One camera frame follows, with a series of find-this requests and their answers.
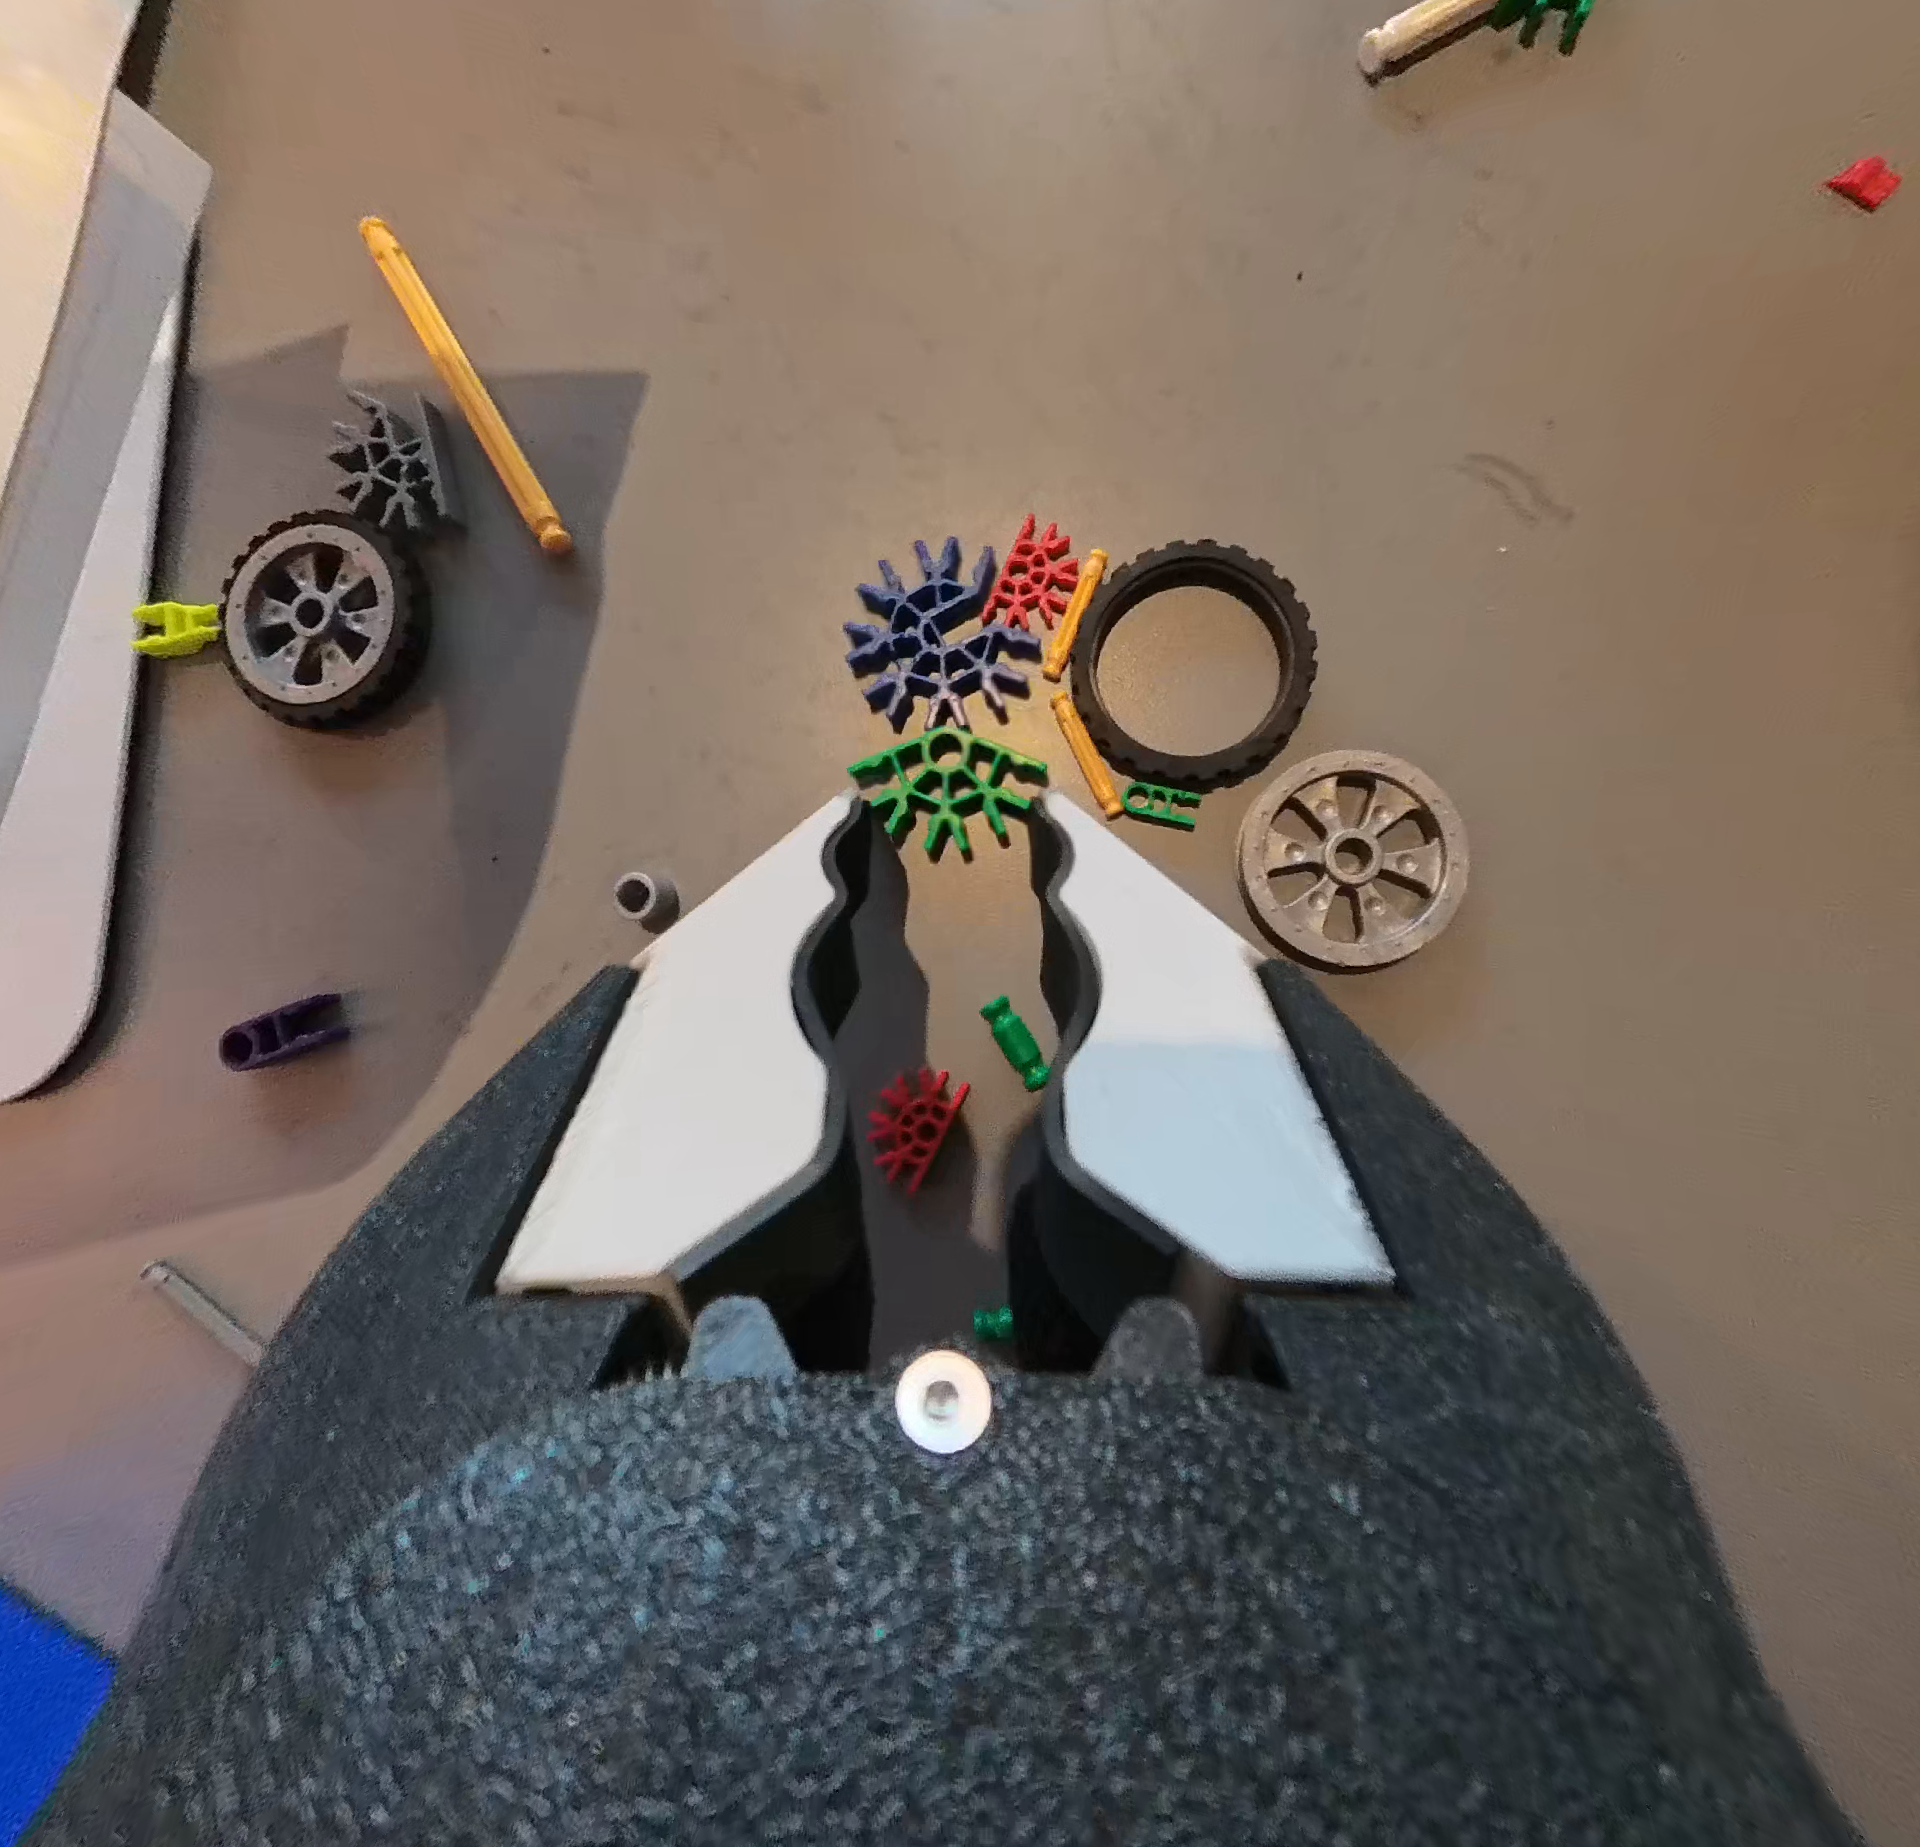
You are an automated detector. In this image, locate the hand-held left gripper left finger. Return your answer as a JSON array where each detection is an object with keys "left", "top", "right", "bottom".
[{"left": 495, "top": 791, "right": 876, "bottom": 1296}]

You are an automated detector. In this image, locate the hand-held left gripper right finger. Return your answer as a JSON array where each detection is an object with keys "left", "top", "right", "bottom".
[{"left": 1032, "top": 791, "right": 1401, "bottom": 1290}]

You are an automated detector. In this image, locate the red toy connector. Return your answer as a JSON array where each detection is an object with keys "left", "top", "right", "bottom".
[
  {"left": 868, "top": 1066, "right": 974, "bottom": 1200},
  {"left": 981, "top": 513, "right": 1084, "bottom": 635}
]

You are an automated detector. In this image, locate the grey toy wheel hub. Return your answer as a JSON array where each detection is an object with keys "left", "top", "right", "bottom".
[{"left": 1234, "top": 747, "right": 1467, "bottom": 975}]

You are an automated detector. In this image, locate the short orange toy rod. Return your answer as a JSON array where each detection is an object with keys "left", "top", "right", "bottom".
[
  {"left": 1041, "top": 545, "right": 1114, "bottom": 684},
  {"left": 1050, "top": 688, "right": 1127, "bottom": 826}
]

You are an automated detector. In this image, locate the purple toy connector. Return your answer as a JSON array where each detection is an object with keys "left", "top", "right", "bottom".
[{"left": 219, "top": 991, "right": 354, "bottom": 1071}]

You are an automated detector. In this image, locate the short grey toy rod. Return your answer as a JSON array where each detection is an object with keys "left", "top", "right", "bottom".
[{"left": 138, "top": 1258, "right": 264, "bottom": 1372}]

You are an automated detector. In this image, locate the blue toy connector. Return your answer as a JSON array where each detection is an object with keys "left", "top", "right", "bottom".
[{"left": 841, "top": 532, "right": 1045, "bottom": 725}]

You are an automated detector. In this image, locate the black toy tire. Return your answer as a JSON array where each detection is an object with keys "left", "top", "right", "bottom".
[{"left": 1069, "top": 538, "right": 1321, "bottom": 795}]

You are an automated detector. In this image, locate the toy wheel with black tire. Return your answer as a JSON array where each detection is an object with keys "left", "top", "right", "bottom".
[{"left": 222, "top": 507, "right": 432, "bottom": 733}]

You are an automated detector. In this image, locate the grey toy connector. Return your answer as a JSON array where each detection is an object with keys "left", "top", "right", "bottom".
[{"left": 325, "top": 391, "right": 468, "bottom": 535}]

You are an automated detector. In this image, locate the long yellow toy rod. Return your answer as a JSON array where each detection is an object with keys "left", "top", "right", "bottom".
[{"left": 359, "top": 215, "right": 576, "bottom": 559}]

